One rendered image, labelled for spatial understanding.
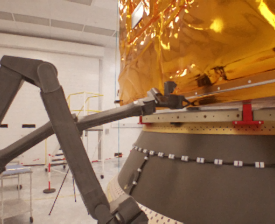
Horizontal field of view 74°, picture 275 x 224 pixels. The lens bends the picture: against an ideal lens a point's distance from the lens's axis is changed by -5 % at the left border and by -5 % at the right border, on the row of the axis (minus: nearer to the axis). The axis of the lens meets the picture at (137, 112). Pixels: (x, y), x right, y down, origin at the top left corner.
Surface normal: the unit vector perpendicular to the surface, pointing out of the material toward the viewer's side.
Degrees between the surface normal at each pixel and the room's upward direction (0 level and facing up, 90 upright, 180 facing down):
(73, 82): 90
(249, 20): 93
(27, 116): 90
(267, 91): 90
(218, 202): 62
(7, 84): 101
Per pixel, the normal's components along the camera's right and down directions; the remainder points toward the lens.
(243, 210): -0.44, -0.52
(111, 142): 0.40, -0.06
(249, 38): -0.93, -0.01
